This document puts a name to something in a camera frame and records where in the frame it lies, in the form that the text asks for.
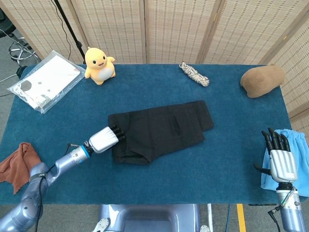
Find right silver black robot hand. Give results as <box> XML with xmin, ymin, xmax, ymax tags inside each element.
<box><xmin>253</xmin><ymin>127</ymin><xmax>298</xmax><ymax>184</ymax></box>

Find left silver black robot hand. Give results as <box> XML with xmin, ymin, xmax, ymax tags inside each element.
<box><xmin>88</xmin><ymin>124</ymin><xmax>126</xmax><ymax>154</ymax></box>

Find black trousers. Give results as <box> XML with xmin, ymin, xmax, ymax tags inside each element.
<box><xmin>108</xmin><ymin>100</ymin><xmax>215</xmax><ymax>166</ymax></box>

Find rust brown cloth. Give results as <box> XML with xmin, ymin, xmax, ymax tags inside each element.
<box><xmin>0</xmin><ymin>142</ymin><xmax>42</xmax><ymax>195</ymax></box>

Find yellow floor tape strip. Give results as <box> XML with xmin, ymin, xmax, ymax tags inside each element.
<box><xmin>236</xmin><ymin>203</ymin><xmax>247</xmax><ymax>232</ymax></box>

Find yellow plush dinosaur toy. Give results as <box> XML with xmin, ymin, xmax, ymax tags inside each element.
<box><xmin>84</xmin><ymin>46</ymin><xmax>116</xmax><ymax>86</ymax></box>

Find dark blue tablecloth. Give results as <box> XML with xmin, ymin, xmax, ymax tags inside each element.
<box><xmin>0</xmin><ymin>63</ymin><xmax>309</xmax><ymax>206</ymax></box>

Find clear plastic bag white garment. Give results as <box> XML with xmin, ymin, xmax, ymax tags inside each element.
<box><xmin>6</xmin><ymin>50</ymin><xmax>82</xmax><ymax>115</ymax></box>

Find white table leg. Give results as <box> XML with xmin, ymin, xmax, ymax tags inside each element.
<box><xmin>207</xmin><ymin>203</ymin><xmax>213</xmax><ymax>227</ymax></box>

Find blue-grey robot torso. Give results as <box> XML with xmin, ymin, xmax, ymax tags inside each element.
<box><xmin>98</xmin><ymin>204</ymin><xmax>201</xmax><ymax>232</ymax></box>

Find black tripod stand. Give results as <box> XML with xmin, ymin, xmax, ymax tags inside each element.
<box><xmin>53</xmin><ymin>0</ymin><xmax>86</xmax><ymax>65</ymax></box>

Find bamboo folding screen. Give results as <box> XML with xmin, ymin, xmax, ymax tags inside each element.
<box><xmin>0</xmin><ymin>0</ymin><xmax>309</xmax><ymax>143</ymax></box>

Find chrome swivel chair base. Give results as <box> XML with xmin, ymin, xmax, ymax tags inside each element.
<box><xmin>8</xmin><ymin>36</ymin><xmax>41</xmax><ymax>67</ymax></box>

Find black chair seat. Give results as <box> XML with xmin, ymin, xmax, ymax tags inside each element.
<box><xmin>0</xmin><ymin>7</ymin><xmax>16</xmax><ymax>38</ymax></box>

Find light blue fleece drawstring bag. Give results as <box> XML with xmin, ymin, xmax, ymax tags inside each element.
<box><xmin>260</xmin><ymin>129</ymin><xmax>309</xmax><ymax>198</ymax></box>

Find white brown rope bundle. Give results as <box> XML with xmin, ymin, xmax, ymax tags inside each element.
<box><xmin>179</xmin><ymin>61</ymin><xmax>210</xmax><ymax>87</ymax></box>

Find white floor cable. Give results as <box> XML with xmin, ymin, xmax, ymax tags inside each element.
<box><xmin>0</xmin><ymin>72</ymin><xmax>20</xmax><ymax>83</ymax></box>
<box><xmin>0</xmin><ymin>28</ymin><xmax>15</xmax><ymax>38</ymax></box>

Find thin black hanging cable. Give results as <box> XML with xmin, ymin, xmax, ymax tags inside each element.
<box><xmin>55</xmin><ymin>0</ymin><xmax>72</xmax><ymax>61</ymax></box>

